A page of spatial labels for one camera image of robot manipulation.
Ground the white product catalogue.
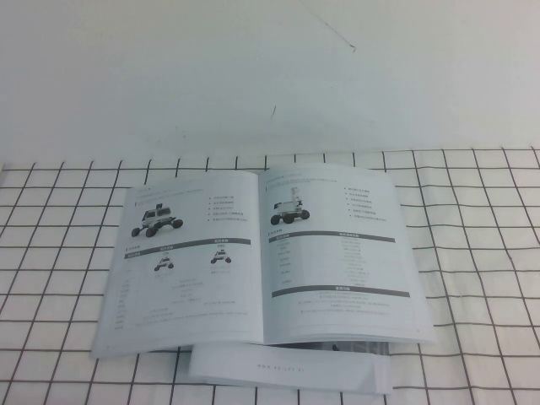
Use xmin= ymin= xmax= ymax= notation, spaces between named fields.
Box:
xmin=89 ymin=166 xmax=438 ymax=360

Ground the white black-grid tablecloth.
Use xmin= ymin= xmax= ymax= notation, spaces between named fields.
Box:
xmin=0 ymin=147 xmax=540 ymax=405

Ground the closed white booklet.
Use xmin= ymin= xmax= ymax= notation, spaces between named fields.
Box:
xmin=188 ymin=340 xmax=395 ymax=397

